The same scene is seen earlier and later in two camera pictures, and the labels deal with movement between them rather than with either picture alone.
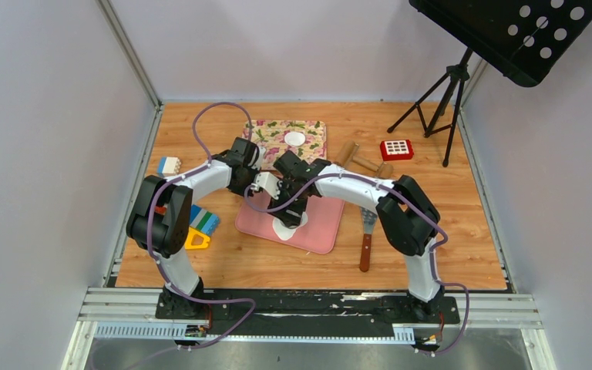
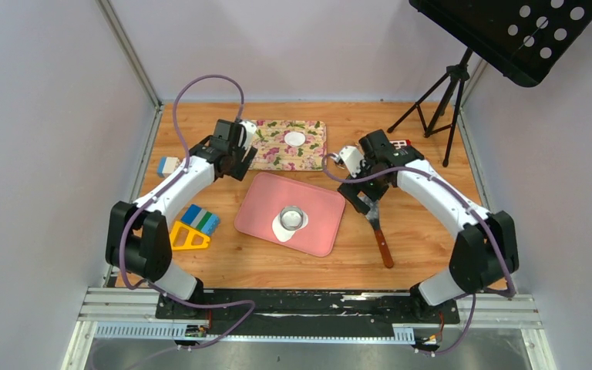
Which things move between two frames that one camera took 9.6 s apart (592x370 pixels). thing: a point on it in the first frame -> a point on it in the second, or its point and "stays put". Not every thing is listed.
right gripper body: (297, 206) -> (371, 187)
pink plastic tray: (318, 235) stays put
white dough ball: (284, 233) stays put
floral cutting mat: (308, 139) stays put
